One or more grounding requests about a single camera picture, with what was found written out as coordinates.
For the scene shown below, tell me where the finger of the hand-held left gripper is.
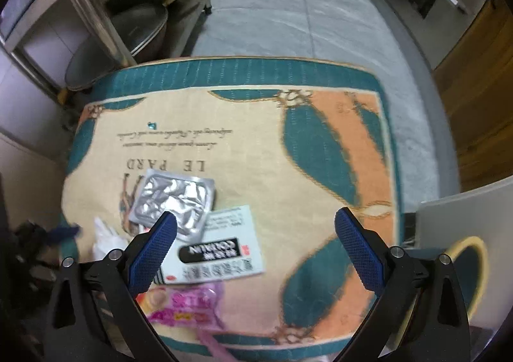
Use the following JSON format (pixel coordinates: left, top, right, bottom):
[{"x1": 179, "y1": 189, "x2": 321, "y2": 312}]
[{"x1": 43, "y1": 223, "x2": 83, "y2": 246}]

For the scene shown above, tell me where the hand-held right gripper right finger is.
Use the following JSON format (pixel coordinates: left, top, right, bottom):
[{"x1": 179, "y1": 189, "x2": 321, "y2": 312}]
[{"x1": 334, "y1": 206, "x2": 471, "y2": 362}]

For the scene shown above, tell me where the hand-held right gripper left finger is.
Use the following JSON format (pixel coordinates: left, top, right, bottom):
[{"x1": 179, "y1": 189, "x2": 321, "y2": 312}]
[{"x1": 46, "y1": 210, "x2": 178, "y2": 362}]

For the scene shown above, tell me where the white tissue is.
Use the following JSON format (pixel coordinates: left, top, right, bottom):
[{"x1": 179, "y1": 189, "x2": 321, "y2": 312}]
[{"x1": 91, "y1": 217, "x2": 131, "y2": 262}]

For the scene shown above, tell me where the pink snack wrapper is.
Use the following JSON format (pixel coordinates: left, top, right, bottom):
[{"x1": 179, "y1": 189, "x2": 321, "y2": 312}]
[{"x1": 136, "y1": 281, "x2": 241, "y2": 362}]

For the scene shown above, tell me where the silver blister pack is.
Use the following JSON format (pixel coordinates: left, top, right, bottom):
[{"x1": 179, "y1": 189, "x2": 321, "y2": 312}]
[{"x1": 129, "y1": 169, "x2": 216, "y2": 238}]

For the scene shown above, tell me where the white medicine box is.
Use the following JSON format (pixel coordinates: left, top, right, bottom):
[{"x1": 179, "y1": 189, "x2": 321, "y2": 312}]
[{"x1": 154, "y1": 205, "x2": 268, "y2": 287}]

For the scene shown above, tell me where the white plastic panel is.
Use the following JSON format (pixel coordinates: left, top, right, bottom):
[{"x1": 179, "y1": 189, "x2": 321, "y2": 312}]
[{"x1": 415, "y1": 175, "x2": 513, "y2": 252}]

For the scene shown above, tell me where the teal and beige printed cushion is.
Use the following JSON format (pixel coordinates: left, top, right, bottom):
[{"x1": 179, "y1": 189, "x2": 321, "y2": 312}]
[{"x1": 60, "y1": 56, "x2": 403, "y2": 360}]

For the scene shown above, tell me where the wooden kitchen cabinet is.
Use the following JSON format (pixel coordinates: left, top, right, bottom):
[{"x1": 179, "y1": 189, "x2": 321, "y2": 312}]
[{"x1": 433, "y1": 0, "x2": 513, "y2": 192}]

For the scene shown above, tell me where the round metal pot lid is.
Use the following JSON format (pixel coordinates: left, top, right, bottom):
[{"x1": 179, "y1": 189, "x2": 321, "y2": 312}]
[{"x1": 64, "y1": 3, "x2": 169, "y2": 91}]

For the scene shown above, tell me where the stainless steel rack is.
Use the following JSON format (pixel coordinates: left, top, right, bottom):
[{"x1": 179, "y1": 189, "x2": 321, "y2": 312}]
[{"x1": 0, "y1": 0, "x2": 213, "y2": 106}]

